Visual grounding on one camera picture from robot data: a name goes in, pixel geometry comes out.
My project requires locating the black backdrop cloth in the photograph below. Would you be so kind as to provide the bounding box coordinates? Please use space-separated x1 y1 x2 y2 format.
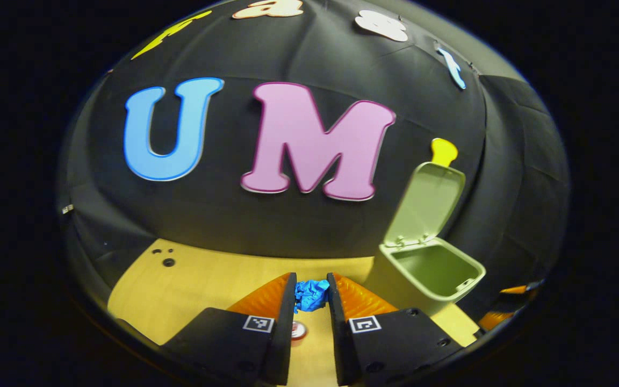
57 0 569 323

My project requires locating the blue paper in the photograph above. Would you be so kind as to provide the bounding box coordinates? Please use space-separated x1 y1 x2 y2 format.
293 279 330 313

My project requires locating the pale green desktop garbage bin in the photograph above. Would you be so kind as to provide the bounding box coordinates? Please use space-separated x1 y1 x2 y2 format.
363 162 486 317

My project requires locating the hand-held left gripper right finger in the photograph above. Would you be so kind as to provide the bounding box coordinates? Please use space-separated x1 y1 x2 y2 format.
327 272 464 386

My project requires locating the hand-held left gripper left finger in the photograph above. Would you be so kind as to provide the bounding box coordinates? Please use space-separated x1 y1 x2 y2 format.
162 272 298 386

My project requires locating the wooden desktop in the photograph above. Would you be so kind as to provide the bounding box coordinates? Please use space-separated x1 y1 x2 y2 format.
106 238 479 386

